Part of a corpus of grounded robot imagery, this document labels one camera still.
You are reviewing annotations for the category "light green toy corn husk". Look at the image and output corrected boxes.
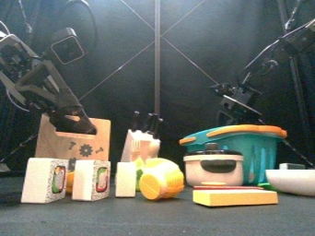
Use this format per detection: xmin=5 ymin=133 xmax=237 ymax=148
xmin=134 ymin=156 xmax=149 ymax=192

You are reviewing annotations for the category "teal basket with orange rim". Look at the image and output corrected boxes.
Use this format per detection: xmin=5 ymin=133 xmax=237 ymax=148
xmin=179 ymin=124 xmax=290 ymax=186

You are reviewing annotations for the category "white toy knife block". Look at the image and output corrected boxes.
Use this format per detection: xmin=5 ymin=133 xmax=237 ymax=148
xmin=119 ymin=128 xmax=163 ymax=163

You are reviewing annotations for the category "white toy pot black lid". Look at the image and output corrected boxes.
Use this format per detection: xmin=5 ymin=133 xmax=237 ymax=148
xmin=182 ymin=142 xmax=246 ymax=187

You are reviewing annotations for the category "white toy sushi roll block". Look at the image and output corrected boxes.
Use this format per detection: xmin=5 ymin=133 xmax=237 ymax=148
xmin=21 ymin=157 xmax=71 ymax=205
xmin=71 ymin=159 xmax=113 ymax=202

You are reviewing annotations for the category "orange toy piece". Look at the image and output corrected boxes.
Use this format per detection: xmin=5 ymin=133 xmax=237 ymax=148
xmin=66 ymin=171 xmax=77 ymax=195

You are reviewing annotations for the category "narrow white toy block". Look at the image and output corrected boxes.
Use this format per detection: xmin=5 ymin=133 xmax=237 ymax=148
xmin=115 ymin=161 xmax=138 ymax=198

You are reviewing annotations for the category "red toy slice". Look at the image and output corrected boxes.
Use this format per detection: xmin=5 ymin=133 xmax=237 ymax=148
xmin=193 ymin=184 xmax=265 ymax=191

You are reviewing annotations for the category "grey small box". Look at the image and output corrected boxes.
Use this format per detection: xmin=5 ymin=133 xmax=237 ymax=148
xmin=278 ymin=162 xmax=308 ymax=171

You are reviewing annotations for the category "green toy piece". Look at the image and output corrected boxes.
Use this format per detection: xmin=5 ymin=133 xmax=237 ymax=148
xmin=258 ymin=182 xmax=281 ymax=192

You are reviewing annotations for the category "yellow wooden block slab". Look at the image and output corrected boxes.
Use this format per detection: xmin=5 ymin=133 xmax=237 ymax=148
xmin=193 ymin=188 xmax=279 ymax=207

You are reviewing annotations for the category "white bowl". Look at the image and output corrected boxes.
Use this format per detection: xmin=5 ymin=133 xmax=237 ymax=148
xmin=265 ymin=169 xmax=315 ymax=197

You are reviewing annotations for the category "black-handled toy knife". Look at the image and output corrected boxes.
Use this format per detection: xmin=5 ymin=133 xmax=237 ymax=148
xmin=151 ymin=117 xmax=166 ymax=140
xmin=130 ymin=111 xmax=142 ymax=133
xmin=145 ymin=112 xmax=155 ymax=134

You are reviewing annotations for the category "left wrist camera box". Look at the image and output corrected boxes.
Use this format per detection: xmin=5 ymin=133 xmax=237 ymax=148
xmin=50 ymin=27 xmax=87 ymax=65

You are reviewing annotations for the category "black cable loop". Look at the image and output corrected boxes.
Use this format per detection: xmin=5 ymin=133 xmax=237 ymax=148
xmin=57 ymin=0 xmax=101 ymax=53

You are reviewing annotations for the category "vertical metal frame pole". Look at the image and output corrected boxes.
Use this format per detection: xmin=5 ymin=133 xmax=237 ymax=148
xmin=154 ymin=0 xmax=163 ymax=123

